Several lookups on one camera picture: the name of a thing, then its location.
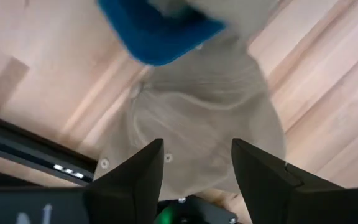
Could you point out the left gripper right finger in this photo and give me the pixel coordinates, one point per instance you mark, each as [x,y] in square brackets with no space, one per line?
[266,193]

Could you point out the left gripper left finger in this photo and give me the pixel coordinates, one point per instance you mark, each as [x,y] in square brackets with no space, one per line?
[126,193]

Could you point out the beige cotton cap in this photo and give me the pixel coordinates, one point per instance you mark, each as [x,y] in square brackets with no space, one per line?
[204,118]

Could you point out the blue plastic tray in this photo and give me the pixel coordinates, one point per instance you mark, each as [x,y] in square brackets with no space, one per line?
[157,40]

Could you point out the black aluminium table frame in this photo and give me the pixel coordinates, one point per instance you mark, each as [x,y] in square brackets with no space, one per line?
[26,146]

